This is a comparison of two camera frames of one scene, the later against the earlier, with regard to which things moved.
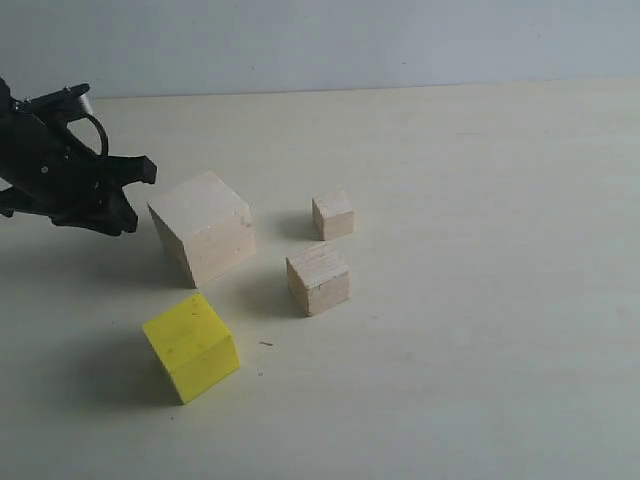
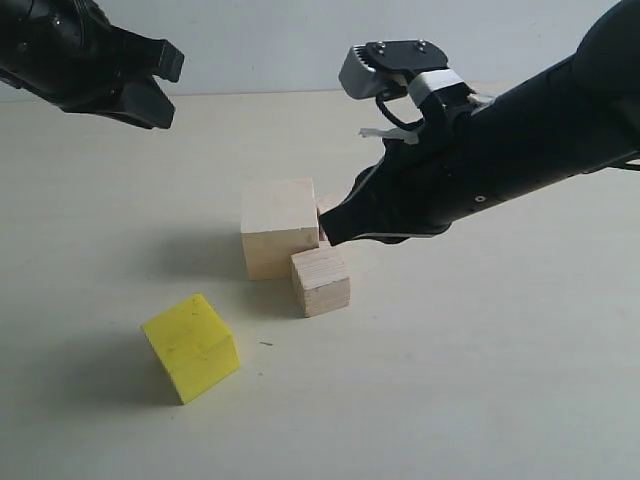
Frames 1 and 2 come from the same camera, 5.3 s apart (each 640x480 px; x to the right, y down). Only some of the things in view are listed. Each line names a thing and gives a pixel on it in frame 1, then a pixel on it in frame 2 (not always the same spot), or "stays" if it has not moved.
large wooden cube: x=208 y=226 → x=278 y=220
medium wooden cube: x=320 y=278 stays
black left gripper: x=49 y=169 → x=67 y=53
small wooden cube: x=333 y=216 stays
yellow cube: x=193 y=345 stays
